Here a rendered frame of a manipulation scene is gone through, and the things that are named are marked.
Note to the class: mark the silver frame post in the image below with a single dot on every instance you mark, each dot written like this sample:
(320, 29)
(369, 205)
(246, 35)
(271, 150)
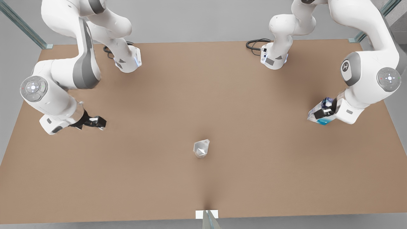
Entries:
(22, 24)
(208, 219)
(386, 9)

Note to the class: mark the clear bottle with blue liquid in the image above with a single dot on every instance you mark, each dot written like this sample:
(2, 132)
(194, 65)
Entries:
(318, 116)

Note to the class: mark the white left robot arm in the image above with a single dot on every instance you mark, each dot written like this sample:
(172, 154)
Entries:
(365, 79)

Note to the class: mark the clear drinking glass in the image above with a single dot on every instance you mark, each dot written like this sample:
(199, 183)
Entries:
(201, 148)

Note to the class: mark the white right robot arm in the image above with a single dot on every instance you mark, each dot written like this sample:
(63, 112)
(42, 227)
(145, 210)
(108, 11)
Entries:
(57, 70)

